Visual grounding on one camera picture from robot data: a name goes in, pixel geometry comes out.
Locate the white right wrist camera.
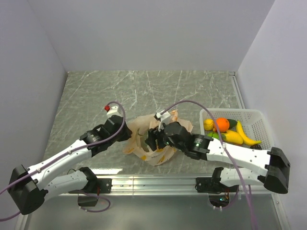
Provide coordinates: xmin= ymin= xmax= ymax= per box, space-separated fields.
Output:
xmin=154 ymin=112 xmax=171 ymax=131

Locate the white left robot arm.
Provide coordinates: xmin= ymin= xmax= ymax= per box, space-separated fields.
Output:
xmin=8 ymin=115 xmax=132 ymax=215

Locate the dark brown round fruit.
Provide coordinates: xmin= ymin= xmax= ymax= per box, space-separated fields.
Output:
xmin=251 ymin=144 xmax=262 ymax=150

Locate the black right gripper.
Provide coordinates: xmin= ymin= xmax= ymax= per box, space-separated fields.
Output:
xmin=145 ymin=119 xmax=186 ymax=152

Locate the yellow banana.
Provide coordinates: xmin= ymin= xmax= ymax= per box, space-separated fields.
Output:
xmin=236 ymin=121 xmax=261 ymax=146

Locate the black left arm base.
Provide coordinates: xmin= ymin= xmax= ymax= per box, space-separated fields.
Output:
xmin=69 ymin=178 xmax=112 ymax=213

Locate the white perforated plastic basket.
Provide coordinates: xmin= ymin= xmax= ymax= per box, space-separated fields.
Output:
xmin=209 ymin=108 xmax=275 ymax=150

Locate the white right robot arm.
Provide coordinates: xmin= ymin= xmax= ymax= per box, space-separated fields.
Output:
xmin=145 ymin=122 xmax=290 ymax=194

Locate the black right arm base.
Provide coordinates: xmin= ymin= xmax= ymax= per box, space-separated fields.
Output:
xmin=195 ymin=177 xmax=239 ymax=210

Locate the dark green avocado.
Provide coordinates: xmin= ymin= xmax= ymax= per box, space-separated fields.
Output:
xmin=228 ymin=119 xmax=237 ymax=129

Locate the orange fruit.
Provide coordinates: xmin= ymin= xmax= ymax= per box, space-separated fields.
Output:
xmin=214 ymin=117 xmax=230 ymax=133

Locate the yellow pear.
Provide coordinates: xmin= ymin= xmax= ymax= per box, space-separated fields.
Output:
xmin=203 ymin=119 xmax=214 ymax=131

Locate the yellow mango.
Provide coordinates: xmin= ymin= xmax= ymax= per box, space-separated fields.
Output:
xmin=221 ymin=130 xmax=244 ymax=145

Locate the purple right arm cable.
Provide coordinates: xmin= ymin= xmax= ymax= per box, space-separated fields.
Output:
xmin=160 ymin=100 xmax=255 ymax=230

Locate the bright green apple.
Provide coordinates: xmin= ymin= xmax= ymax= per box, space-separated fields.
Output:
xmin=207 ymin=132 xmax=219 ymax=139

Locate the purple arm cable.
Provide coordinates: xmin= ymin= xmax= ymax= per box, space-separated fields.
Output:
xmin=0 ymin=101 xmax=127 ymax=222
xmin=160 ymin=100 xmax=255 ymax=230

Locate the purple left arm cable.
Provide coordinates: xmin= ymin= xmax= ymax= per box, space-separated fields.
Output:
xmin=0 ymin=101 xmax=127 ymax=222

